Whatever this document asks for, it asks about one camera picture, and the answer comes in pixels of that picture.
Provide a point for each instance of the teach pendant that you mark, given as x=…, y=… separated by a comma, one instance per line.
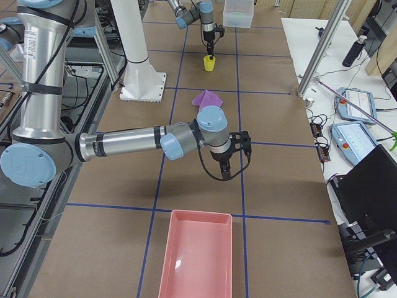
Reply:
x=362, y=99
x=354, y=140

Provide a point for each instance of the black water bottle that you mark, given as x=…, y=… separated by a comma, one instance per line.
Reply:
x=354, y=51

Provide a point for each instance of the aluminium frame post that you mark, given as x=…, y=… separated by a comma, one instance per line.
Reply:
x=325, y=41

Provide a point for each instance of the purple cloth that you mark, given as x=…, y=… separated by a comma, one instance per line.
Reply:
x=207, y=98

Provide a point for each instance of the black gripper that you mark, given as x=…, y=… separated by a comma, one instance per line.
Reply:
x=209, y=36
x=221, y=158

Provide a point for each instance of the yellow plastic cup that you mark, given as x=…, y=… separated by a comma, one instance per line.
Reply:
x=209, y=63

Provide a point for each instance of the teach pendant near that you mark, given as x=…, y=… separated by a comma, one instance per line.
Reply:
x=354, y=140

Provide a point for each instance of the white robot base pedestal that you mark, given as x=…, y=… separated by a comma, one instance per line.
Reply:
x=141, y=82

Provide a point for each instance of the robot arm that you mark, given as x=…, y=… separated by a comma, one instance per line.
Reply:
x=40, y=150
x=202, y=11

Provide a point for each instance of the black monitor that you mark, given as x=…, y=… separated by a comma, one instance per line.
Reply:
x=367, y=196

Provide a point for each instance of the teach pendant far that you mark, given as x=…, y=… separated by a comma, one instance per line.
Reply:
x=362, y=99

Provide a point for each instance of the translucent plastic storage box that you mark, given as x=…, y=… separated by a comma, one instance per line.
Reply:
x=245, y=6

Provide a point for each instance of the green plastic bowl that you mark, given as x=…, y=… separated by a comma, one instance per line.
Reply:
x=238, y=14

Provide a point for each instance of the pink plastic tray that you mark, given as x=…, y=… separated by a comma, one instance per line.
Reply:
x=199, y=255

